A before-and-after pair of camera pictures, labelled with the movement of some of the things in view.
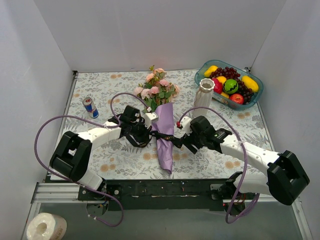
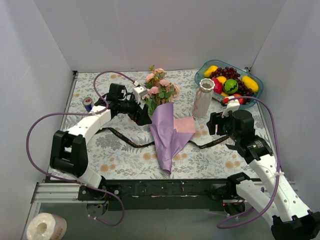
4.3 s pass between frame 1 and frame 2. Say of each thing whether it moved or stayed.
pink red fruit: stayed
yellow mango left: stayed
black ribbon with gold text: moved
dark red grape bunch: stayed
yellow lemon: stayed
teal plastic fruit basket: stayed
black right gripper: moved
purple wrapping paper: moved
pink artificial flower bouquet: stayed
